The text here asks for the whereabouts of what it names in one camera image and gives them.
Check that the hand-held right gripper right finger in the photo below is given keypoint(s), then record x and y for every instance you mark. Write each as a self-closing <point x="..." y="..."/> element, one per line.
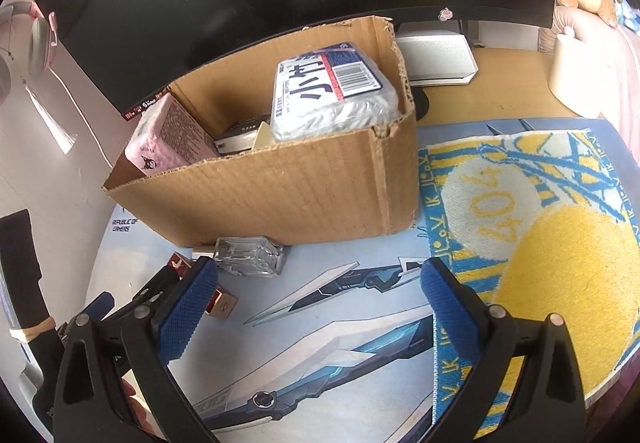
<point x="450" y="313"/>

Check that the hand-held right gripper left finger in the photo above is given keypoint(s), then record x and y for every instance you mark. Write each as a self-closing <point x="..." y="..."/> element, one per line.
<point x="187" y="313"/>

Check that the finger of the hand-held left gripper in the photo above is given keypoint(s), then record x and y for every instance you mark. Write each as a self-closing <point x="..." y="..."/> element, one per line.
<point x="157" y="290"/>
<point x="100" y="307"/>

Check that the red cosmetic box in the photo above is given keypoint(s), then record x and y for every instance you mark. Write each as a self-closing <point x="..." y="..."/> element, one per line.
<point x="220" y="303"/>

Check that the cardboard box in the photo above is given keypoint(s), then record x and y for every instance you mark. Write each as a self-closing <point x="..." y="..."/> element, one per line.
<point x="300" y="193"/>

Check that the black tissue pack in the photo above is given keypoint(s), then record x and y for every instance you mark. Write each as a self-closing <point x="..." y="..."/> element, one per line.
<point x="240" y="135"/>

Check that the cream plastic holder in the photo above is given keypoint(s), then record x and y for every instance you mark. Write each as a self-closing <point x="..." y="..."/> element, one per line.
<point x="262" y="138"/>

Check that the white cotton pad pack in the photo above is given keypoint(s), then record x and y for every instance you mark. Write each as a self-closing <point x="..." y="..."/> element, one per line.
<point x="325" y="93"/>

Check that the person's left hand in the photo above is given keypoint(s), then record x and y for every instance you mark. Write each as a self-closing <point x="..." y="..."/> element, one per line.
<point x="132" y="398"/>

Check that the glass perfume bottle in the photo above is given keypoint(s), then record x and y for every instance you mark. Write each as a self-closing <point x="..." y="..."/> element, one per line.
<point x="245" y="258"/>

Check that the black object with beige band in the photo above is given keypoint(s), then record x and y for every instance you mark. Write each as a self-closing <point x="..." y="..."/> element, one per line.
<point x="25" y="273"/>

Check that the yellow and blue towel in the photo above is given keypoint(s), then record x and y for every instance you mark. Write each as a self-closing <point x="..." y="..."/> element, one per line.
<point x="550" y="273"/>

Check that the blue desk mat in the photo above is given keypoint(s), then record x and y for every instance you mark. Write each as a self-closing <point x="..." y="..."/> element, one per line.
<point x="325" y="323"/>

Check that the pink tissue pack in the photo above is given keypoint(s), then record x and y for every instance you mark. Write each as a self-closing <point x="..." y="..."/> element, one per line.
<point x="170" y="133"/>

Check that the white monitor stand base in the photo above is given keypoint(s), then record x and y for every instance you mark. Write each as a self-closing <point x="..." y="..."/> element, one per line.
<point x="435" y="55"/>

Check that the cream plastic container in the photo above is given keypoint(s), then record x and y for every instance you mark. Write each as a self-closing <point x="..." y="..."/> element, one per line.
<point x="575" y="83"/>

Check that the pink and grey headphones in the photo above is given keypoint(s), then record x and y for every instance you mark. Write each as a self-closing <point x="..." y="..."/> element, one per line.
<point x="37" y="48"/>

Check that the pink blanket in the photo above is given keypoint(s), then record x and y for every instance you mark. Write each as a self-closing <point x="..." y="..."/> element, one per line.
<point x="625" y="73"/>

